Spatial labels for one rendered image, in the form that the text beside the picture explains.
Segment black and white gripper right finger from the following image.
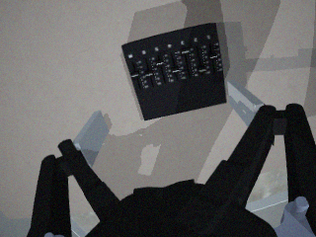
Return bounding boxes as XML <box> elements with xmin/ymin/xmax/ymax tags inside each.
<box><xmin>176</xmin><ymin>79</ymin><xmax>316</xmax><ymax>237</ymax></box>

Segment black lighting desk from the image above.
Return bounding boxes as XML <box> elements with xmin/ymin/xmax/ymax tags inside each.
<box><xmin>121</xmin><ymin>23</ymin><xmax>227</xmax><ymax>120</ymax></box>

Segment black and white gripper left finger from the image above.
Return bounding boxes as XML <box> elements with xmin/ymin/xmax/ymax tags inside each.
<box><xmin>27</xmin><ymin>111</ymin><xmax>145</xmax><ymax>237</ymax></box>

